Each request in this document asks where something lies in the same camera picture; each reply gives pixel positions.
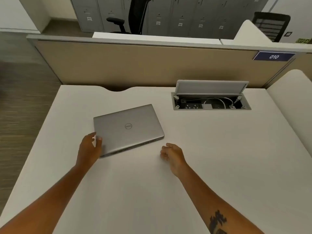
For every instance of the person's left hand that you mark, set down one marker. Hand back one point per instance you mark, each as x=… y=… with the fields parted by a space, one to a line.
x=86 y=149

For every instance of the white curved side divider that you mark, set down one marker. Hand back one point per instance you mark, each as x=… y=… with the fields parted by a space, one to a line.
x=292 y=104

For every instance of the person's right forearm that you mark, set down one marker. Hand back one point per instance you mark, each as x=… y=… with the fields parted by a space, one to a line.
x=214 y=204

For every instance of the blue desk number label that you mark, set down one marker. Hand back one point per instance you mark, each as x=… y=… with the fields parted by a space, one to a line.
x=273 y=56

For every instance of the black mesh office chair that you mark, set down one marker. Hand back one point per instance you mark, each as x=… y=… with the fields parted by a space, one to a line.
x=271 y=24

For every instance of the beige desk partition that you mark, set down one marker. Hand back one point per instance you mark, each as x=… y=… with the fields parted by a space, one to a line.
x=156 y=63

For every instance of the person's left forearm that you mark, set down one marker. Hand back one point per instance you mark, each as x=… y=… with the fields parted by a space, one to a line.
x=42 y=201

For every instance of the black power socket strip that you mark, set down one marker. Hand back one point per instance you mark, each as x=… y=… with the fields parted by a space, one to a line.
x=192 y=105

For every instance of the person's left thumb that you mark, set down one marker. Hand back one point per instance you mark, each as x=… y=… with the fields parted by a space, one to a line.
x=90 y=134

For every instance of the white curved desk divider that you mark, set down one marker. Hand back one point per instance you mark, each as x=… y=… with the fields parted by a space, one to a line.
x=251 y=34

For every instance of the grey metal locker cabinets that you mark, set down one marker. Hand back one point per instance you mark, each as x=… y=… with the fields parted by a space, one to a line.
x=168 y=14

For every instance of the silver closed laptop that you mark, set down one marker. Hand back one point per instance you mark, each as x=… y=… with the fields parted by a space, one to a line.
x=128 y=129

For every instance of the person's right hand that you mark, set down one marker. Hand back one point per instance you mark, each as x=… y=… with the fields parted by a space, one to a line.
x=175 y=157

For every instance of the person's right fingers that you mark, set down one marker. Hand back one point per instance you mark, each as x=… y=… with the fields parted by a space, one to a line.
x=165 y=152

